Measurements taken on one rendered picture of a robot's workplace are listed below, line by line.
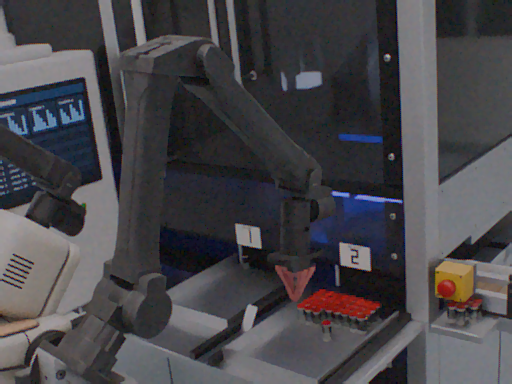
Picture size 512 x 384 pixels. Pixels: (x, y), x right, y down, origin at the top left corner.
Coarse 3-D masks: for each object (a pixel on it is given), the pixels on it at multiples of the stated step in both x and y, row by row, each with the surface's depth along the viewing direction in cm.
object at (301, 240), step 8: (280, 232) 133; (288, 232) 130; (296, 232) 130; (304, 232) 131; (280, 240) 133; (288, 240) 131; (296, 240) 130; (304, 240) 131; (280, 248) 133; (288, 248) 131; (296, 248) 131; (304, 248) 131; (312, 248) 137; (272, 256) 131; (280, 256) 131; (288, 256) 131; (296, 256) 131; (304, 256) 131; (312, 256) 134; (288, 264) 129
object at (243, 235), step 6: (240, 228) 189; (246, 228) 188; (252, 228) 186; (258, 228) 185; (240, 234) 190; (246, 234) 188; (252, 234) 187; (258, 234) 185; (240, 240) 191; (246, 240) 189; (252, 240) 188; (258, 240) 186; (258, 246) 187
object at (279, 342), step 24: (288, 312) 171; (240, 336) 157; (264, 336) 163; (288, 336) 161; (312, 336) 160; (336, 336) 159; (360, 336) 158; (240, 360) 151; (264, 360) 152; (288, 360) 151; (312, 360) 150; (336, 360) 149
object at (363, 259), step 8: (344, 248) 168; (352, 248) 167; (360, 248) 165; (368, 248) 164; (344, 256) 169; (360, 256) 166; (368, 256) 164; (344, 264) 170; (352, 264) 168; (360, 264) 167; (368, 264) 165
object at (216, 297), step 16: (208, 272) 197; (224, 272) 201; (240, 272) 200; (256, 272) 199; (272, 272) 198; (176, 288) 187; (192, 288) 192; (208, 288) 192; (224, 288) 191; (240, 288) 190; (256, 288) 188; (272, 288) 187; (176, 304) 177; (192, 304) 183; (208, 304) 182; (224, 304) 181; (240, 304) 180; (256, 304) 174; (192, 320) 174; (208, 320) 170; (224, 320) 166
